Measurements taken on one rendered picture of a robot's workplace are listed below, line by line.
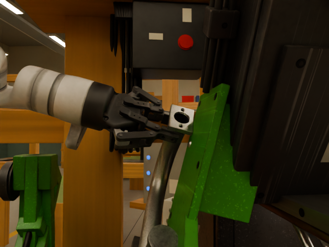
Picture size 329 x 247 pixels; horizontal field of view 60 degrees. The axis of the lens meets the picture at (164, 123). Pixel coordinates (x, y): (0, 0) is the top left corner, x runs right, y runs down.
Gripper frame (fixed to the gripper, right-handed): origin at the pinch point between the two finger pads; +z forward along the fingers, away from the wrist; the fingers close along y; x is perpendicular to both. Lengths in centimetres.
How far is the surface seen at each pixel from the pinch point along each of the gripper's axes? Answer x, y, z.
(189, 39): -4.3, 23.8, 0.2
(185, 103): 406, 537, 98
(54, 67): 664, 857, -366
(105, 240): 37.9, -4.4, -5.4
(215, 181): -4.6, -12.4, 5.6
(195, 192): -4.3, -14.6, 3.1
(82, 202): 32.6, 1.0, -13.2
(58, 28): 10, 37, -34
